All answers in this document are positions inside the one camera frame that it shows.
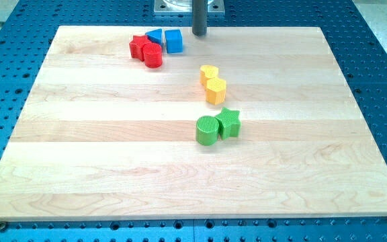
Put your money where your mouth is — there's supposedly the blue cube block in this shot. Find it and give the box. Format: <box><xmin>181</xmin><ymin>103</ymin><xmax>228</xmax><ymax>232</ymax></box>
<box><xmin>165</xmin><ymin>30</ymin><xmax>183</xmax><ymax>54</ymax></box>

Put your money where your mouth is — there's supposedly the blue triangle block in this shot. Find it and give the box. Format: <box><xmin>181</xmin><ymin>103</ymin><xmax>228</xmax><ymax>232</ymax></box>
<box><xmin>145</xmin><ymin>28</ymin><xmax>163</xmax><ymax>46</ymax></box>

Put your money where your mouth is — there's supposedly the green cylinder block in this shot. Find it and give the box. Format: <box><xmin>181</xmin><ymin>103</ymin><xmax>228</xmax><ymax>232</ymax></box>
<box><xmin>196</xmin><ymin>116</ymin><xmax>219</xmax><ymax>146</ymax></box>

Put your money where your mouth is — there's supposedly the green star block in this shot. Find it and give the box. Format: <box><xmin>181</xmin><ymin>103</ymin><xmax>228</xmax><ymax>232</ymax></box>
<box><xmin>215</xmin><ymin>107</ymin><xmax>241</xmax><ymax>140</ymax></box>

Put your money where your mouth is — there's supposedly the yellow hexagon block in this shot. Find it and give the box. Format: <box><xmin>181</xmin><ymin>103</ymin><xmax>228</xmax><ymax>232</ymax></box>
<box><xmin>206</xmin><ymin>77</ymin><xmax>226</xmax><ymax>105</ymax></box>

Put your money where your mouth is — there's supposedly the yellow heart block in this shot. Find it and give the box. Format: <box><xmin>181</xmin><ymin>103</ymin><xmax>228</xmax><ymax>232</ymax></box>
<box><xmin>200</xmin><ymin>65</ymin><xmax>219</xmax><ymax>87</ymax></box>

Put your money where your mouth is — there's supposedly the light wooden board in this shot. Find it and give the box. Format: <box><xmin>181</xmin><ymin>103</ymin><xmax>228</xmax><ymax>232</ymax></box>
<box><xmin>0</xmin><ymin>26</ymin><xmax>387</xmax><ymax>221</ymax></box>

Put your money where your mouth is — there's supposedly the red cylinder block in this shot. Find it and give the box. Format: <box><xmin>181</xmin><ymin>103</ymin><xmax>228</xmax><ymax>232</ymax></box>
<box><xmin>143</xmin><ymin>43</ymin><xmax>163</xmax><ymax>68</ymax></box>

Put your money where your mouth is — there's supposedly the red star block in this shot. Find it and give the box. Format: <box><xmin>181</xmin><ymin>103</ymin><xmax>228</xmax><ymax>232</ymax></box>
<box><xmin>129</xmin><ymin>35</ymin><xmax>151</xmax><ymax>61</ymax></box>

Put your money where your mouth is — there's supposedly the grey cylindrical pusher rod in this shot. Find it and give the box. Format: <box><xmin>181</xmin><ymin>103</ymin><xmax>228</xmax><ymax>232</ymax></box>
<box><xmin>191</xmin><ymin>0</ymin><xmax>208</xmax><ymax>36</ymax></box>

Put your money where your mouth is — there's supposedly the blue perforated metal table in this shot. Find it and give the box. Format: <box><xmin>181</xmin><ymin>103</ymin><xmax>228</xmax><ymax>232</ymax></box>
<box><xmin>0</xmin><ymin>1</ymin><xmax>387</xmax><ymax>241</ymax></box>

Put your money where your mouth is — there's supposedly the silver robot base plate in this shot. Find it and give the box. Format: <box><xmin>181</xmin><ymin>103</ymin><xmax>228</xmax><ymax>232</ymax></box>
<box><xmin>153</xmin><ymin>0</ymin><xmax>225</xmax><ymax>16</ymax></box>

